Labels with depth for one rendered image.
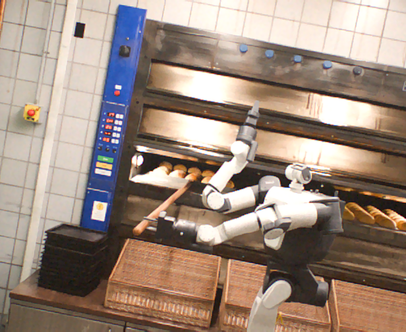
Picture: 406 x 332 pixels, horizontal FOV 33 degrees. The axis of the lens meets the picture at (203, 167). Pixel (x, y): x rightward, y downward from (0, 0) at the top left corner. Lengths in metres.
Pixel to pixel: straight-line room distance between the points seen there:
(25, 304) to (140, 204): 0.87
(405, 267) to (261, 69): 1.40
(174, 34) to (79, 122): 0.74
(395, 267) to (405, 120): 0.83
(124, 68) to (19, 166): 0.84
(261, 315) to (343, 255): 1.07
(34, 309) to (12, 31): 1.57
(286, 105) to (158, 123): 0.73
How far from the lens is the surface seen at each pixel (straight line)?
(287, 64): 3.89
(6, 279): 4.20
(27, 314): 3.62
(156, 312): 3.54
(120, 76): 3.88
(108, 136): 3.89
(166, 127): 3.87
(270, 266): 3.01
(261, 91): 3.87
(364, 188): 3.80
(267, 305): 3.03
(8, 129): 4.07
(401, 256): 4.07
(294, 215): 2.71
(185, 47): 3.90
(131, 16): 3.90
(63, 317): 3.58
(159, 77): 3.88
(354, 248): 4.01
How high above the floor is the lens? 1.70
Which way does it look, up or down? 5 degrees down
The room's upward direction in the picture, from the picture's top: 11 degrees clockwise
